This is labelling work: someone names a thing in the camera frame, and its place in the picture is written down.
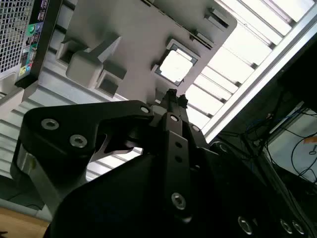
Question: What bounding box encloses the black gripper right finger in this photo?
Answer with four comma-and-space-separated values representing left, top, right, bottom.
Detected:
178, 94, 211, 170

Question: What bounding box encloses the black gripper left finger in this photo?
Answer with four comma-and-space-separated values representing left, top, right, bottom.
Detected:
9, 88, 195, 223

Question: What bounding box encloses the silver CPU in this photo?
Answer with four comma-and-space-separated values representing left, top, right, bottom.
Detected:
155, 43, 200, 87

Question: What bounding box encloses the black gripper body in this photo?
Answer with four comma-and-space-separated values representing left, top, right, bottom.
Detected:
43, 141, 312, 238

